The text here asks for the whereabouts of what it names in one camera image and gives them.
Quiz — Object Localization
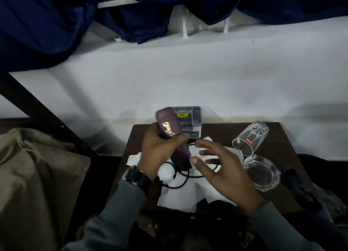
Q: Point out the clear drinking glass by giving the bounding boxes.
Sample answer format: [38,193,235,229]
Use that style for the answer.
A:
[232,120,270,157]

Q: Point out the black bed frame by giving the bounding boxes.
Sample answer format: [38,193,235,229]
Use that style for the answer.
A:
[0,71,98,157]

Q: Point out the person's left hand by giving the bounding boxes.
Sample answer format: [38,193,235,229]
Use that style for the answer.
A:
[137,122,189,181]

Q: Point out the person's right hand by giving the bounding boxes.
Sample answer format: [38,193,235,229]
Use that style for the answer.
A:
[190,139,266,217]

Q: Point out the white window rail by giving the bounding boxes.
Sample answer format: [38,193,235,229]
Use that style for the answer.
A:
[97,0,139,9]

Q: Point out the khaki blanket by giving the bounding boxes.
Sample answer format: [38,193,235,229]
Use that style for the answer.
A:
[0,128,92,251]

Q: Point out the person's right forearm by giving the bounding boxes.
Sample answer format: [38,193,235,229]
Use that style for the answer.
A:
[247,202,327,251]

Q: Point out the pile of white tissue papers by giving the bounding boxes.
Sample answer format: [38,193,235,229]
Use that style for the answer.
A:
[126,136,245,213]

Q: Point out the black wristwatch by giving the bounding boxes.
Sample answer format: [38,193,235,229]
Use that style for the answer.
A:
[121,165,153,197]

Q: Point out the black cable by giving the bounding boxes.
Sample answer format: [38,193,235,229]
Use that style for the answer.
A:
[157,142,221,189]

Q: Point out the maroon spectacle case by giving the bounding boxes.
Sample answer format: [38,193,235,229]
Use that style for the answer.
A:
[155,107,192,171]

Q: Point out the clear glass ashtray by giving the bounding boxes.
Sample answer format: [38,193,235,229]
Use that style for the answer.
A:
[242,154,281,192]

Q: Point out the dark blue curtain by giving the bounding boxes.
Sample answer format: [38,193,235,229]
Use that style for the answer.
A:
[0,0,348,72]

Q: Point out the person's left forearm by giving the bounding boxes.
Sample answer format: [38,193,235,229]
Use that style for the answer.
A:
[61,180,149,251]

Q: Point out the grey plastic organizer box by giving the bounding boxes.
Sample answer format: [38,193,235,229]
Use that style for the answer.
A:
[171,106,203,139]

